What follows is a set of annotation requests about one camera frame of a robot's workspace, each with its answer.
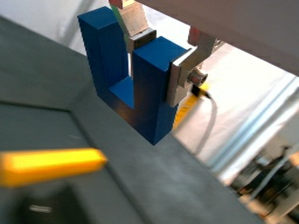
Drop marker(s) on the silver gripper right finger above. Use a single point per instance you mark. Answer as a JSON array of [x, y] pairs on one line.
[[186, 67]]

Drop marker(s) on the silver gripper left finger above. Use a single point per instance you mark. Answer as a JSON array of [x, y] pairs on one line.
[[131, 18]]

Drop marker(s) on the blue U-shaped block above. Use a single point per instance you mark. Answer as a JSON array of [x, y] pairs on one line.
[[131, 79]]

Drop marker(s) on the yellow long bar block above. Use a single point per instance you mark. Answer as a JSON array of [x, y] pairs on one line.
[[32, 166]]

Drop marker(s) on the yellow sensor with grey cable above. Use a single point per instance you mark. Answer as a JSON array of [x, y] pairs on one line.
[[194, 98]]

